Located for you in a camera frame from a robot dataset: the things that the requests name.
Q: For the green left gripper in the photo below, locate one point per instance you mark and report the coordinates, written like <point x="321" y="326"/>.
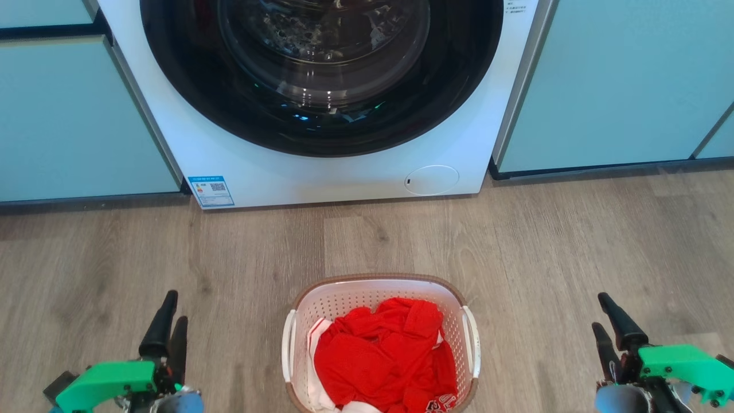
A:
<point x="103" y="384"/>

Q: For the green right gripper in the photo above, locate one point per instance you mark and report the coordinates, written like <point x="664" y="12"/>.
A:
<point x="682" y="370"/>

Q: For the white perforated plastic laundry basket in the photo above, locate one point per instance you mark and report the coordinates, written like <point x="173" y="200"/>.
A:
<point x="344" y="295"/>

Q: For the white garment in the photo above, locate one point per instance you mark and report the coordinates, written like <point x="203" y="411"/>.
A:
<point x="314" y="384"/>

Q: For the blue energy label sticker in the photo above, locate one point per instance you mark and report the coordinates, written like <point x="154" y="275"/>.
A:
<point x="211" y="191"/>

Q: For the red mesh garment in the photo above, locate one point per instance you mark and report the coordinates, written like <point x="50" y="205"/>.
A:
<point x="378" y="355"/>

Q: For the large pale teal cabinet door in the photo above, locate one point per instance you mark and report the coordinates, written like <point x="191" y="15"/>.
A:
<point x="74" y="120"/>
<point x="613" y="80"/>

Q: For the white front-load washing machine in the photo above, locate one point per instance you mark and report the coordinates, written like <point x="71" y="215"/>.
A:
<point x="344" y="175"/>

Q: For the round white filter cover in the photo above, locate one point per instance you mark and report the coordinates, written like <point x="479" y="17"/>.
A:
<point x="431" y="180"/>

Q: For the black round washer door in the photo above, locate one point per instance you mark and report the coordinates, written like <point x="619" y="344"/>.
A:
<point x="183" y="86"/>

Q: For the small pale teal cabinet door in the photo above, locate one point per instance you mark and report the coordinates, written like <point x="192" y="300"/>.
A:
<point x="40" y="11"/>

